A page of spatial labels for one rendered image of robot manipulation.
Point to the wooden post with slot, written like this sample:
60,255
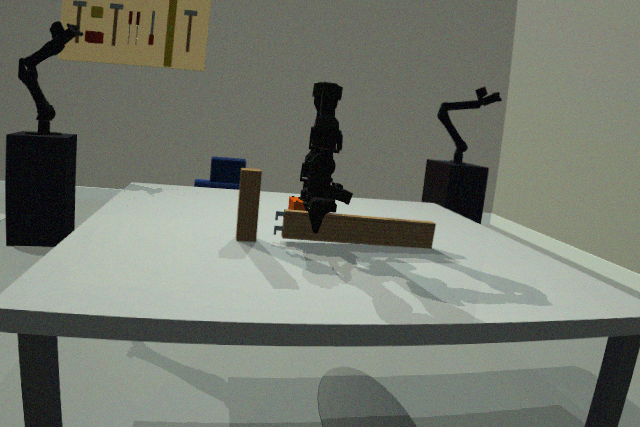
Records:
249,193

